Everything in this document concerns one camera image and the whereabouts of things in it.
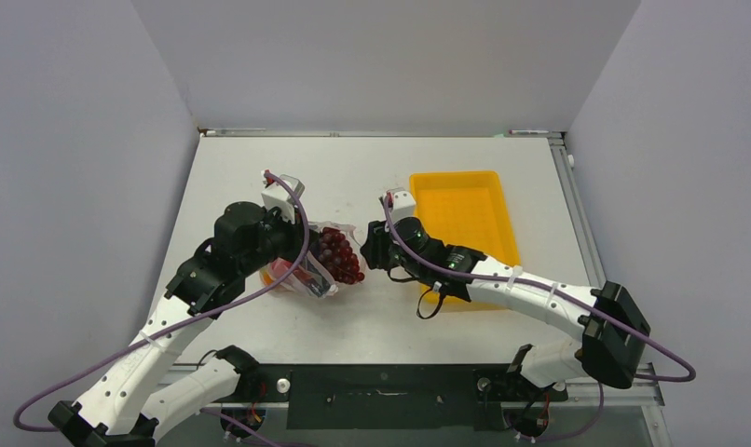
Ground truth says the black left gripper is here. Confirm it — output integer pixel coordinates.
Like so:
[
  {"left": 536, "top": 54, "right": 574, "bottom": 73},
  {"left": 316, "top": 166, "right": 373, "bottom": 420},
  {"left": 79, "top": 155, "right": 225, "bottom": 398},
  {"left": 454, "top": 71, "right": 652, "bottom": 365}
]
[{"left": 239, "top": 204, "right": 319, "bottom": 277}]

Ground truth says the clear zip top bag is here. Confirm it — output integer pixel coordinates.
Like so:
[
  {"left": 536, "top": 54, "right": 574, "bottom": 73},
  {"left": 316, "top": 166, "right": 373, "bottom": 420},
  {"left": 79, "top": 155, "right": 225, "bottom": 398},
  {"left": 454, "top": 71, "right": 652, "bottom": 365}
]
[{"left": 274, "top": 221, "right": 365, "bottom": 299}]

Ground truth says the red grape bunch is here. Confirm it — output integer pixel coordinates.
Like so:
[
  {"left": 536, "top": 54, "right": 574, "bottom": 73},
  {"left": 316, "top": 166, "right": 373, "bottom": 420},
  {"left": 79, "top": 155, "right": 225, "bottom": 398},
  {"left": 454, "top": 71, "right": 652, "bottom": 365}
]
[{"left": 312, "top": 226, "right": 365, "bottom": 285}]

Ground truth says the yellow plastic tray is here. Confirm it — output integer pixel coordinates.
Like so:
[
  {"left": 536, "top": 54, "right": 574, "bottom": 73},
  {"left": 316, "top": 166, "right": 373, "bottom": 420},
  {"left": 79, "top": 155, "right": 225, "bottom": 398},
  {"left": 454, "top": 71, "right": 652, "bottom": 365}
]
[{"left": 409, "top": 170, "right": 523, "bottom": 313}]

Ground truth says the red tomato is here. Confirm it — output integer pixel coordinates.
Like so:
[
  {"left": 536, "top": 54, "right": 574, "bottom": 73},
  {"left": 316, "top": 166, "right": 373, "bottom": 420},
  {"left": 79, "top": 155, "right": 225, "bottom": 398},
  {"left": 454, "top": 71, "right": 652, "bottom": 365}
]
[{"left": 264, "top": 258, "right": 293, "bottom": 282}]

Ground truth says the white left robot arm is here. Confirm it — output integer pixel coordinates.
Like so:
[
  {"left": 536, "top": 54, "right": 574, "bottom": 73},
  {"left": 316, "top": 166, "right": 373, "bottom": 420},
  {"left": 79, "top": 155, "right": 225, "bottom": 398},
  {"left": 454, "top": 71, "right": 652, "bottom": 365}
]
[{"left": 48, "top": 199, "right": 310, "bottom": 446}]

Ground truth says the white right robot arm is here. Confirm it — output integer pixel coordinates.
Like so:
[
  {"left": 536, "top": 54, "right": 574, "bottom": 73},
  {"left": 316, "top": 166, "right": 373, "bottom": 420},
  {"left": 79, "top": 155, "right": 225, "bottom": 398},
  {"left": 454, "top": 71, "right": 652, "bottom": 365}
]
[{"left": 361, "top": 217, "right": 650, "bottom": 399}]

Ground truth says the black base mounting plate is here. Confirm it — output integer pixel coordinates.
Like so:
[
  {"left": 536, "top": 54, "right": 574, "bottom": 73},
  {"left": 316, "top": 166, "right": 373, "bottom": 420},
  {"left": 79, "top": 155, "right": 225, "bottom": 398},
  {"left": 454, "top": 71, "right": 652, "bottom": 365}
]
[{"left": 226, "top": 363, "right": 567, "bottom": 431}]

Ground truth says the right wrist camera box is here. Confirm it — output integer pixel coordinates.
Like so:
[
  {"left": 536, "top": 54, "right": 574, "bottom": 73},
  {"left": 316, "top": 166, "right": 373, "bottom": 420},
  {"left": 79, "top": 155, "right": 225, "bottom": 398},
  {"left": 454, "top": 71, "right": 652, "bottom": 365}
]
[{"left": 379, "top": 188, "right": 416, "bottom": 224}]

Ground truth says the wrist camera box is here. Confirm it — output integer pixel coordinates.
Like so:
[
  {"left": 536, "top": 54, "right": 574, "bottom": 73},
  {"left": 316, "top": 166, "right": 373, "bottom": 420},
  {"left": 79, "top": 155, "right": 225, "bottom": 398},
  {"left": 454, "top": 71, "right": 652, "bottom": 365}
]
[
  {"left": 261, "top": 169, "right": 305, "bottom": 224},
  {"left": 379, "top": 188, "right": 416, "bottom": 224}
]

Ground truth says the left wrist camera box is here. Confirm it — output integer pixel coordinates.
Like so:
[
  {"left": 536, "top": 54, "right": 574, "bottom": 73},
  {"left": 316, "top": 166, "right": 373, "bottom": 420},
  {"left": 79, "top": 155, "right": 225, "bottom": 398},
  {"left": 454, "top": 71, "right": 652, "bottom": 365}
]
[{"left": 261, "top": 169, "right": 305, "bottom": 224}]

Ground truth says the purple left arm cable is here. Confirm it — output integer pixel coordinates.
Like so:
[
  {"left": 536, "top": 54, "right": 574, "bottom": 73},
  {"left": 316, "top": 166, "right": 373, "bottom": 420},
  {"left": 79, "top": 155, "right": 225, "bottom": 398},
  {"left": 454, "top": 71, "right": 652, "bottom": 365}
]
[{"left": 12, "top": 171, "right": 312, "bottom": 447}]

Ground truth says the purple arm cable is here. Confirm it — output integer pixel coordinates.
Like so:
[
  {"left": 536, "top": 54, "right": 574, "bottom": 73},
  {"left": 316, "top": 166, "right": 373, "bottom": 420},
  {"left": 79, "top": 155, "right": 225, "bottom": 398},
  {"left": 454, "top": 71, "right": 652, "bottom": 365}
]
[
  {"left": 381, "top": 194, "right": 698, "bottom": 443},
  {"left": 12, "top": 171, "right": 312, "bottom": 447}
]

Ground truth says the aluminium frame rail back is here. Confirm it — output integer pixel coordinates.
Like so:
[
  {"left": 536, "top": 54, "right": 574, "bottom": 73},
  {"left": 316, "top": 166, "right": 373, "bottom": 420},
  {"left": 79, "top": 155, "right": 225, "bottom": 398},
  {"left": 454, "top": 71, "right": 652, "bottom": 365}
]
[{"left": 198, "top": 128, "right": 565, "bottom": 140}]

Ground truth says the aluminium frame rail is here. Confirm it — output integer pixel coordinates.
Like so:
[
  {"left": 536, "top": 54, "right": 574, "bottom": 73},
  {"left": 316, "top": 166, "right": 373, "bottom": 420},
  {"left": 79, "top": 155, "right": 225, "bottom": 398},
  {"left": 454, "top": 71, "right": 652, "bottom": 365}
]
[
  {"left": 198, "top": 128, "right": 565, "bottom": 140},
  {"left": 548, "top": 132, "right": 649, "bottom": 389}
]

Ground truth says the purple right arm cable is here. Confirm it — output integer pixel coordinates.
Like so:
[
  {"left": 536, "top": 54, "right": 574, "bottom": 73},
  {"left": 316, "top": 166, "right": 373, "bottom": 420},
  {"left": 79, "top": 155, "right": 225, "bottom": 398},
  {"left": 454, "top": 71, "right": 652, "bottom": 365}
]
[{"left": 381, "top": 194, "right": 698, "bottom": 443}]

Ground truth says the aluminium frame rail right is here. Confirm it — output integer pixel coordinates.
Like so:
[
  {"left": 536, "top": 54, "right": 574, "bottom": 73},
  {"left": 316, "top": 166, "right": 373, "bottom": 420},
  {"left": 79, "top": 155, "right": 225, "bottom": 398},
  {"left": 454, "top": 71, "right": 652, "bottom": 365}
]
[{"left": 548, "top": 132, "right": 649, "bottom": 389}]

